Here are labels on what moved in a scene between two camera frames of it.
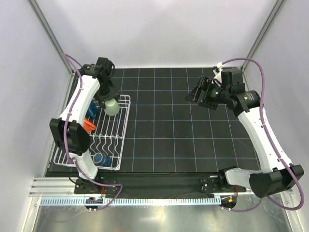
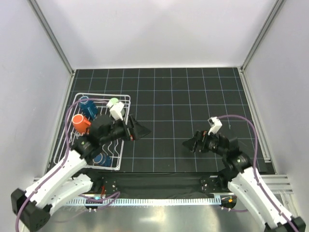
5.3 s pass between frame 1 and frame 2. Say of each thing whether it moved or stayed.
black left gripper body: moved
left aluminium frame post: stayed
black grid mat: stayed
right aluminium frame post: stayed
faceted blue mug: stayed
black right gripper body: moved
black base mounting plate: stayed
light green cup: moved
